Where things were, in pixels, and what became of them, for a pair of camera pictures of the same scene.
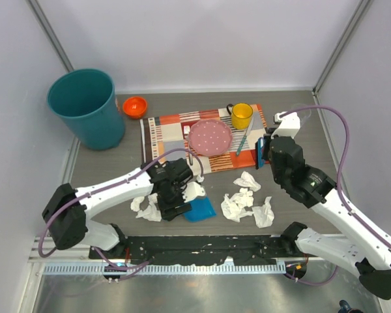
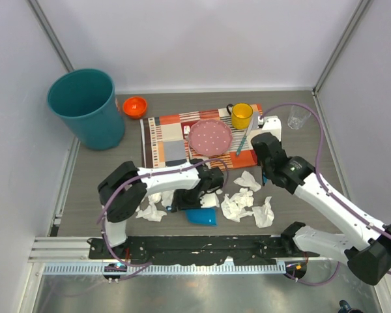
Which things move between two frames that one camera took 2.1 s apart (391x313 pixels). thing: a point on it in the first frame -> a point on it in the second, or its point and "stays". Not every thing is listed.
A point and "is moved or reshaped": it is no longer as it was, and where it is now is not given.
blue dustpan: x=201 y=209 is moved or reshaped
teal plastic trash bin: x=86 y=99 stays
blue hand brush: x=261 y=151 is moved or reshaped
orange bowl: x=134 y=107 stays
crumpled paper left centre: x=152 y=198 stays
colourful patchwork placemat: x=166 y=137 stays
